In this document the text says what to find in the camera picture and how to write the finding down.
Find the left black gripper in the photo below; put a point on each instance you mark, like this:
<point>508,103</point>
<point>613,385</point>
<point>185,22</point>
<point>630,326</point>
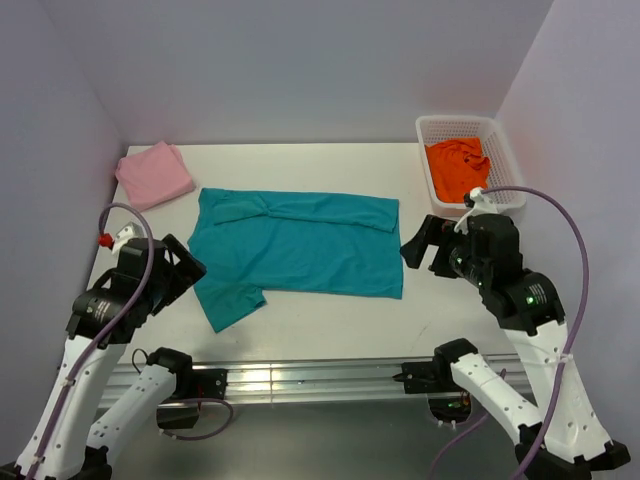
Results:
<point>182,278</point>

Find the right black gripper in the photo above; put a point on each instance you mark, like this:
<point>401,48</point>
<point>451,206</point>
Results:
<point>430,231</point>

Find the teal t-shirt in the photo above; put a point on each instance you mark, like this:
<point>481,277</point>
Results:
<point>315,242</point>

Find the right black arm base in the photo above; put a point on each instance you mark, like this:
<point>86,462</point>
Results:
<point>424,377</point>

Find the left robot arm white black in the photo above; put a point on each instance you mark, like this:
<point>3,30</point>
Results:
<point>69,442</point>

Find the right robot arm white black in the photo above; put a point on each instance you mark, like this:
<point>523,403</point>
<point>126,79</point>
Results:
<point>558,435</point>

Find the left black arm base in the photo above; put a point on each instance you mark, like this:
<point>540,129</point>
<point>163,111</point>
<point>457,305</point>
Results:
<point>201,383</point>

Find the folded pink t-shirt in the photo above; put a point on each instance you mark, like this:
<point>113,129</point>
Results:
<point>154,176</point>

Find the orange t-shirt in basket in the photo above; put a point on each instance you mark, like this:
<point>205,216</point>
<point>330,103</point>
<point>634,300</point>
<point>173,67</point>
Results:
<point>457,166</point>

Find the white plastic basket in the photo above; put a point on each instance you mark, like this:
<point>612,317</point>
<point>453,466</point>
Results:
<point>433,129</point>

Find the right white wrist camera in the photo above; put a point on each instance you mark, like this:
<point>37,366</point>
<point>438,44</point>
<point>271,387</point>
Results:
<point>477,203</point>

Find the black box under rail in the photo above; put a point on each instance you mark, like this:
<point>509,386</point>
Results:
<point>177,418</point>

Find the aluminium mounting rail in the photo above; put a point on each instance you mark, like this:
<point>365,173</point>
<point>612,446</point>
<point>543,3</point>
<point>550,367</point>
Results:
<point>320,381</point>

